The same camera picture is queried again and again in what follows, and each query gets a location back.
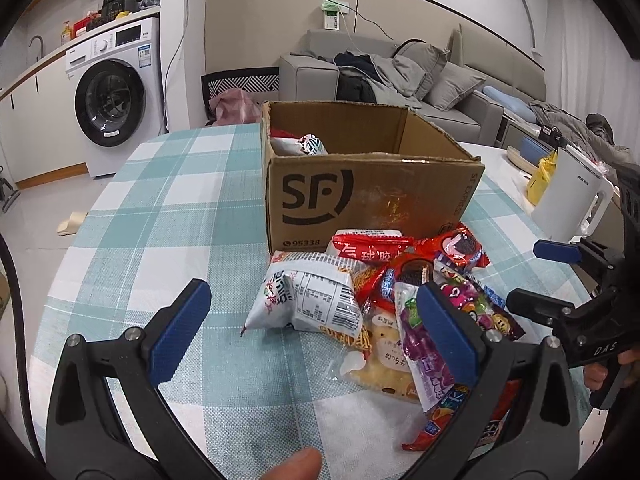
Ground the purple candy bag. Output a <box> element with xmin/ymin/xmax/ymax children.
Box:
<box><xmin>394</xmin><ymin>282</ymin><xmax>454</xmax><ymax>412</ymax></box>

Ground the cream bread pack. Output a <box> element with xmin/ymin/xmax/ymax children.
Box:
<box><xmin>332</xmin><ymin>307</ymin><xmax>419</xmax><ymax>403</ymax></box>

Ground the orange noodle snack bag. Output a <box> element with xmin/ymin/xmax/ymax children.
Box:
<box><xmin>320</xmin><ymin>266</ymin><xmax>378</xmax><ymax>353</ymax></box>

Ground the red white snack pack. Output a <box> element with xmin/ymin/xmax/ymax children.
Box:
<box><xmin>326</xmin><ymin>229</ymin><xmax>416</xmax><ymax>264</ymax></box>

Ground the white silver snack bag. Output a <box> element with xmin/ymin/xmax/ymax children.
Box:
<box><xmin>243</xmin><ymin>252</ymin><xmax>365</xmax><ymax>332</ymax></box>

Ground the red cone snack bag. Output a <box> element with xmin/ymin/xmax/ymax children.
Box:
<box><xmin>401</xmin><ymin>380</ymin><xmax>521</xmax><ymax>452</ymax></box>

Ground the person's right hand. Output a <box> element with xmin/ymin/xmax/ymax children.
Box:
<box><xmin>581</xmin><ymin>346</ymin><xmax>640</xmax><ymax>394</ymax></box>

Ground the person's left hand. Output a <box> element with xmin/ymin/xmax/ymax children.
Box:
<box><xmin>260</xmin><ymin>448</ymin><xmax>322</xmax><ymax>480</ymax></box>

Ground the white electric kettle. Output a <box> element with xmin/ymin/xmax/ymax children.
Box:
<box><xmin>532</xmin><ymin>145</ymin><xmax>614</xmax><ymax>243</ymax></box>

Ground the yellow plastic bag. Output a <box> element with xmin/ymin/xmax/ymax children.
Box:
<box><xmin>526</xmin><ymin>151</ymin><xmax>558</xmax><ymax>206</ymax></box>

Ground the white marble side table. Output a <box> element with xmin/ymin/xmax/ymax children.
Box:
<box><xmin>459</xmin><ymin>140</ymin><xmax>614</xmax><ymax>241</ymax></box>

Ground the red snack packet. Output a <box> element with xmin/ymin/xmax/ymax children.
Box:
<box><xmin>422</xmin><ymin>222</ymin><xmax>490</xmax><ymax>271</ymax></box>

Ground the light blue pillow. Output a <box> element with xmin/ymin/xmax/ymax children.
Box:
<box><xmin>482</xmin><ymin>84</ymin><xmax>537</xmax><ymax>124</ymax></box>

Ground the beige slipper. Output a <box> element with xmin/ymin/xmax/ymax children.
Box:
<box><xmin>56</xmin><ymin>211</ymin><xmax>88</xmax><ymax>236</ymax></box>

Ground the teal plaid tablecloth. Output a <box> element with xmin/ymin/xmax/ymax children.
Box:
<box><xmin>31</xmin><ymin>121</ymin><xmax>594</xmax><ymax>480</ymax></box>

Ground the brown SF cardboard box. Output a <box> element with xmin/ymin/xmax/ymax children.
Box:
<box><xmin>260</xmin><ymin>101</ymin><xmax>485</xmax><ymax>252</ymax></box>

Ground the grey cushion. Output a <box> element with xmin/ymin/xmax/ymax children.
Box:
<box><xmin>425</xmin><ymin>62</ymin><xmax>486</xmax><ymax>110</ymax></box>

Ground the pile of grey clothes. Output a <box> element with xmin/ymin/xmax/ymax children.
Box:
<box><xmin>333</xmin><ymin>51</ymin><xmax>426</xmax><ymax>110</ymax></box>

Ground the pink plaid cloth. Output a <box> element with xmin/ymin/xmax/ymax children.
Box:
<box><xmin>208</xmin><ymin>89</ymin><xmax>262</xmax><ymax>126</ymax></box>

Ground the white washing machine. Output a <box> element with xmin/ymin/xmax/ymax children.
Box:
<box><xmin>65</xmin><ymin>15</ymin><xmax>165</xmax><ymax>179</ymax></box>

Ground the black patterned basket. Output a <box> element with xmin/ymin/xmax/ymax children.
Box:
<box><xmin>201</xmin><ymin>66</ymin><xmax>280</xmax><ymax>119</ymax></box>

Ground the grey sofa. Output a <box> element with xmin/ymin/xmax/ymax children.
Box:
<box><xmin>279</xmin><ymin>24</ymin><xmax>547</xmax><ymax>145</ymax></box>

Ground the kitchen faucet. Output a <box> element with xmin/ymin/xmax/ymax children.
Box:
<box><xmin>28</xmin><ymin>35</ymin><xmax>44</xmax><ymax>61</ymax></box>

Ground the black rice cooker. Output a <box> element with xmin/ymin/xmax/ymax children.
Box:
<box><xmin>101</xmin><ymin>0</ymin><xmax>142</xmax><ymax>16</ymax></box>

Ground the white wall socket panel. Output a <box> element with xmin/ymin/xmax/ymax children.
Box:
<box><xmin>320</xmin><ymin>0</ymin><xmax>349</xmax><ymax>30</ymax></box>

